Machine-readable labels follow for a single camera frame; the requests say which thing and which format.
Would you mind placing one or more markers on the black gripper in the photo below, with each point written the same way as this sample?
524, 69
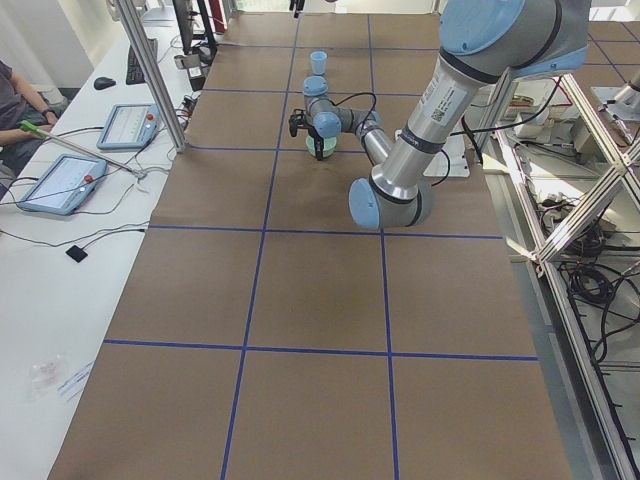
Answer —
317, 143

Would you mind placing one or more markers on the mint green ceramic bowl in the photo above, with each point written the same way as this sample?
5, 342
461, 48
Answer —
329, 146

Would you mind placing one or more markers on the light blue plastic cup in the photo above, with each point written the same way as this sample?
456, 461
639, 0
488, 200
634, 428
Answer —
318, 61

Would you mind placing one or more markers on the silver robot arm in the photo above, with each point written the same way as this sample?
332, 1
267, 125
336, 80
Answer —
479, 41

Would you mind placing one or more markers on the black monitor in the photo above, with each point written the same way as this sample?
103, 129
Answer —
196, 32

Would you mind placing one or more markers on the far teach pendant tablet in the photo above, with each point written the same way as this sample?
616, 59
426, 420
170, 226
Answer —
129, 127

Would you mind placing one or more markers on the teach pendant tablet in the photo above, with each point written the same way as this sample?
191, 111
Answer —
65, 185
129, 127

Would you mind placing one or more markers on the black keyboard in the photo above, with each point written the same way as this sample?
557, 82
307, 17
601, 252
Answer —
134, 72

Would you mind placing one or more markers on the black computer mouse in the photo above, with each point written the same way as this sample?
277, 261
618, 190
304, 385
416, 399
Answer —
103, 83

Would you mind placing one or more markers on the near teach pendant tablet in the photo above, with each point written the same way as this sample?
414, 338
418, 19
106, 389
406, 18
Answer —
65, 185

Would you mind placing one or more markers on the small black square pad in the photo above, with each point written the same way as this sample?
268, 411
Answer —
76, 253

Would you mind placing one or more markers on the seated person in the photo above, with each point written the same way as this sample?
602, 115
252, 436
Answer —
21, 101

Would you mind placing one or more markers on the clear plastic bag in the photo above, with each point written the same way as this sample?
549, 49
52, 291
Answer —
46, 375

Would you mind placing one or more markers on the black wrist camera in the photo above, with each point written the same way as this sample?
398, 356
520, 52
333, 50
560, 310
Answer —
297, 121

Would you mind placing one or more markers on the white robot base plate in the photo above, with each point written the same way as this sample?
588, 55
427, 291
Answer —
449, 163

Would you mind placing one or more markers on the aluminium frame post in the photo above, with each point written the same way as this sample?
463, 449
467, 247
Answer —
135, 31

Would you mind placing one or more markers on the green handled reacher tool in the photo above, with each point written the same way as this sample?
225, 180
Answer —
28, 127

